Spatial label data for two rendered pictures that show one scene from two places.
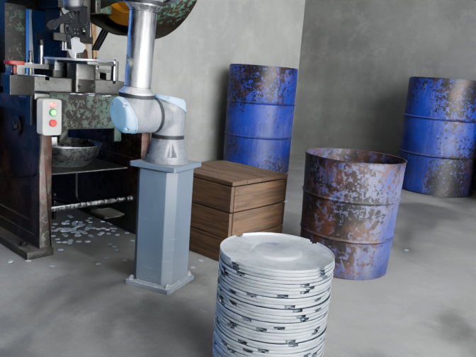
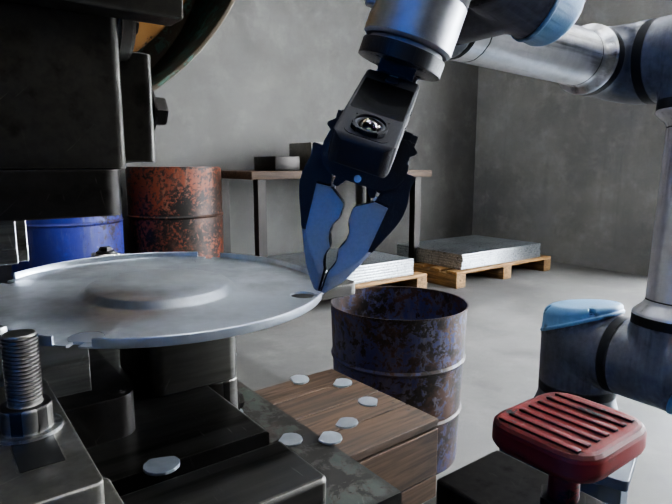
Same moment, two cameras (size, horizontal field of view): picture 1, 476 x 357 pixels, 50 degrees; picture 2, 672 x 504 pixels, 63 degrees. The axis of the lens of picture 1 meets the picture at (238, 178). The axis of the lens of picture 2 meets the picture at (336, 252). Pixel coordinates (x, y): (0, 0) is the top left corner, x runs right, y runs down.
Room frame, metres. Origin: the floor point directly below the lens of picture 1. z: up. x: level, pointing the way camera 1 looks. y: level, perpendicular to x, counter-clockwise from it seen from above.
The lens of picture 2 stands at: (2.01, 1.16, 0.89)
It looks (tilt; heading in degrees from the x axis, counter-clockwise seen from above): 9 degrees down; 281
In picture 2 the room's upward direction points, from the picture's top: straight up
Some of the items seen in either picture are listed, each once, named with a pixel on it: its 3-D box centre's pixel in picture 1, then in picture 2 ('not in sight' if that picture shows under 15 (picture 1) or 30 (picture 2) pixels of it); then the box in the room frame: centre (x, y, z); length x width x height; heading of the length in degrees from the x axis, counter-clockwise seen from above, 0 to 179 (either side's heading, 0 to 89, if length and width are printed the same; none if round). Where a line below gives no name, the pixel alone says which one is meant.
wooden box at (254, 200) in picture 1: (224, 207); (313, 486); (2.28, 0.05, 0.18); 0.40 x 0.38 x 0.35; 50
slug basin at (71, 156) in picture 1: (64, 152); not in sight; (2.34, 0.81, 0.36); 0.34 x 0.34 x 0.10
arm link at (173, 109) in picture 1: (167, 114); (584, 341); (1.78, 0.26, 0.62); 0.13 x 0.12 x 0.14; 136
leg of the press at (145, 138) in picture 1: (98, 129); not in sight; (2.63, 0.74, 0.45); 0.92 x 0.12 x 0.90; 48
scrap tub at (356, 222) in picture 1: (348, 210); (397, 375); (2.13, -0.48, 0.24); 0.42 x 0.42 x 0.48
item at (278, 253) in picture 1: (276, 251); not in sight; (1.24, -0.11, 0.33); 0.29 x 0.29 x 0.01
